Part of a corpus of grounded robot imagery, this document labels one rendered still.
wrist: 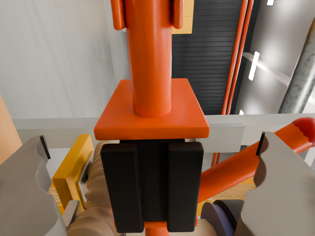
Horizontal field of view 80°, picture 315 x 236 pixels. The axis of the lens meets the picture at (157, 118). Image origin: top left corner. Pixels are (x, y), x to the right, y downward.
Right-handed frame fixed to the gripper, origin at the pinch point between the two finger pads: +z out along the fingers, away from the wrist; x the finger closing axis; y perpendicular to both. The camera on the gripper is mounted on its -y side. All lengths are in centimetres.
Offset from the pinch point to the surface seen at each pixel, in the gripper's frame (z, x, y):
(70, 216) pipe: 0.8, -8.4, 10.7
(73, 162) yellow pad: 8.7, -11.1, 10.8
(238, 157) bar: 1.2, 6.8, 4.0
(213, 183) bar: 0.4, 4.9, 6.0
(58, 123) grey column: 101, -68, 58
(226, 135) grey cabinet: 89, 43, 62
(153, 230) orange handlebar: -1.8, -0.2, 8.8
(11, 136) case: 19.8, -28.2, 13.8
